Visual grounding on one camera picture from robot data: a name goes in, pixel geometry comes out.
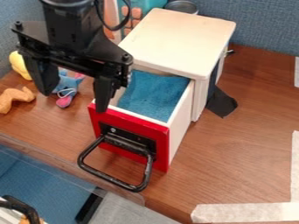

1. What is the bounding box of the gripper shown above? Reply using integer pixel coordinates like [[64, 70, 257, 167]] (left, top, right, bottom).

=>
[[10, 20, 135, 114]]

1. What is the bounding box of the drawer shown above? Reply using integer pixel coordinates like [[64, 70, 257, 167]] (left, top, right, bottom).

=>
[[75, 69, 196, 193]]

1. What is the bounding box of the blue plush toy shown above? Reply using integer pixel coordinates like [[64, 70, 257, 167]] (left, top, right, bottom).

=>
[[51, 67, 87, 109]]

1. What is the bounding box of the yellow toy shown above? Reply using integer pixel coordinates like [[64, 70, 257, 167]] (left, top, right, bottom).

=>
[[8, 50, 36, 81]]

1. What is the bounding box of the orange toy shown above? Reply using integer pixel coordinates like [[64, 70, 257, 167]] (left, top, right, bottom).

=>
[[0, 86, 38, 115]]

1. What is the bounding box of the cabinet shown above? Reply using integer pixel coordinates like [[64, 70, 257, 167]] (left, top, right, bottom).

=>
[[116, 7, 239, 123]]

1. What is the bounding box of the silver can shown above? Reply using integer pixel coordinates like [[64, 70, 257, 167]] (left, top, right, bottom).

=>
[[163, 0, 200, 15]]

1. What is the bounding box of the black cloth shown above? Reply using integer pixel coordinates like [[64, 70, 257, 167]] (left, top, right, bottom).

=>
[[204, 65, 240, 119]]

